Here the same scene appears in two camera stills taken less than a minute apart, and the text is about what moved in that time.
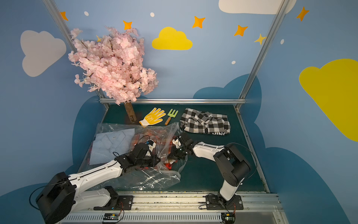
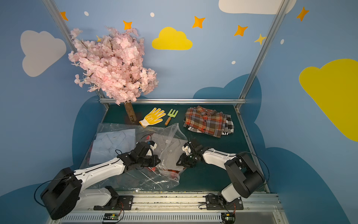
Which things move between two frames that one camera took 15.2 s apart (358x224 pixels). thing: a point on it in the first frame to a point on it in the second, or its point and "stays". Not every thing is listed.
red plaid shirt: [158, 141] to [208, 121]
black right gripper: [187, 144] to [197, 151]
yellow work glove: [153, 117] stays
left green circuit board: [111, 216] stays
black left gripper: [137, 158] stays
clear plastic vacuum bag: [150, 155] stays
